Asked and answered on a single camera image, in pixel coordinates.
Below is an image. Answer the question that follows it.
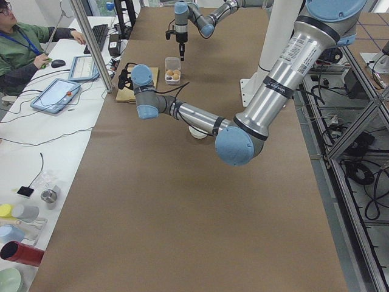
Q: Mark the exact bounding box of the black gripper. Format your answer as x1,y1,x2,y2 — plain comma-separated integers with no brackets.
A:
176,31,187,61

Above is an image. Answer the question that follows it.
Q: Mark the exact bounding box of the clear plastic egg box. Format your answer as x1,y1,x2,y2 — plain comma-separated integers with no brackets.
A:
164,57,181,85

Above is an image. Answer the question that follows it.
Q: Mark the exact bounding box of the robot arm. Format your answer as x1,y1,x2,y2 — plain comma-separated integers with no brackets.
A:
165,0,274,61
131,1,365,166

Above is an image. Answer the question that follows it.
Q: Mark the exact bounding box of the small black box device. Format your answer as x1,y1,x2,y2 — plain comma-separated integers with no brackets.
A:
108,34,121,57

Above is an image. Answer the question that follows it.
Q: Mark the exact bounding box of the person's hand at keyboard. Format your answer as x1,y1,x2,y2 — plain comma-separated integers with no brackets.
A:
71,30,86,45

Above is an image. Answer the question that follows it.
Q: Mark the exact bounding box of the black monitor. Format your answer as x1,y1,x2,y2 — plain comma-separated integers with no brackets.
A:
114,0,137,40

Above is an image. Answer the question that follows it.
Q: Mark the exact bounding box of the bamboo cutting board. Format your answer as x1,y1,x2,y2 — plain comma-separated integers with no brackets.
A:
115,66,160,103

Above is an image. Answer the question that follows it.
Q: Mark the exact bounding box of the black computer keyboard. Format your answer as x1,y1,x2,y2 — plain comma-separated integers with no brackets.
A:
92,24,108,52

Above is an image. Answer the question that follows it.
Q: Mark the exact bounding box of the white ceramic bowl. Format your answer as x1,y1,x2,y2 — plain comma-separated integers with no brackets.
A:
188,126,209,139

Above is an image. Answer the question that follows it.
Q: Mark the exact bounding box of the blue teach pendant far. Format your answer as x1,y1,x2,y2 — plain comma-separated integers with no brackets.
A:
68,55,99,82

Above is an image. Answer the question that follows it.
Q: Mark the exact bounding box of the blue teach pendant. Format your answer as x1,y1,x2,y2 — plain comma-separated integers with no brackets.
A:
68,55,99,82
30,78,81,114

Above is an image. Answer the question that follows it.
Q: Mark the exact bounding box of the black computer mouse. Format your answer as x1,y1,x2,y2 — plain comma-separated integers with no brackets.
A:
50,59,66,68

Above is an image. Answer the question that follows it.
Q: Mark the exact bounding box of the blue teach pendant near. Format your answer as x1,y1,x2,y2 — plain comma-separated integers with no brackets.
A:
30,78,81,114

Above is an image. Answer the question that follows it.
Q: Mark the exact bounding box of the seated person green jacket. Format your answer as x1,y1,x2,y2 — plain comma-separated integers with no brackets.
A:
1,1,75,96

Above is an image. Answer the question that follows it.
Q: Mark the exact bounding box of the grey cup lying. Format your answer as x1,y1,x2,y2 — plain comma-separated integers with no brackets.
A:
12,204,40,222

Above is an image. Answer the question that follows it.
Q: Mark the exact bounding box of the yellow cup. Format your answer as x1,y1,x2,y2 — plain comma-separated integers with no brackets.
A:
0,204,13,218

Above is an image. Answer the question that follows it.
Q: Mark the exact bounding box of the red fire extinguisher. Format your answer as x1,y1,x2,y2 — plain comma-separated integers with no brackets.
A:
1,241,45,267

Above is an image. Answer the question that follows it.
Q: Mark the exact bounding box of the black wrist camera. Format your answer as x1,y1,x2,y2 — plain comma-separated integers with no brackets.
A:
165,26,177,40
118,62,137,90

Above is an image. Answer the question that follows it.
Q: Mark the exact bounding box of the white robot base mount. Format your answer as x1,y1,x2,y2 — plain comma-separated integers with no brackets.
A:
240,0,305,107

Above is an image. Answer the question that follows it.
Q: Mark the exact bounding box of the aluminium frame post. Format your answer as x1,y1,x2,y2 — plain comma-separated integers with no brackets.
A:
69,0,113,93

